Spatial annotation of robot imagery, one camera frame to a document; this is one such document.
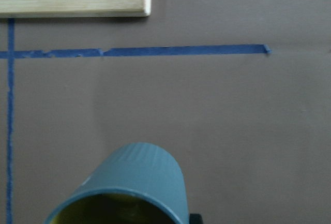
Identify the teal mug yellow inside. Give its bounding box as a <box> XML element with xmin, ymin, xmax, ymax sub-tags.
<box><xmin>45</xmin><ymin>142</ymin><xmax>189</xmax><ymax>223</ymax></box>

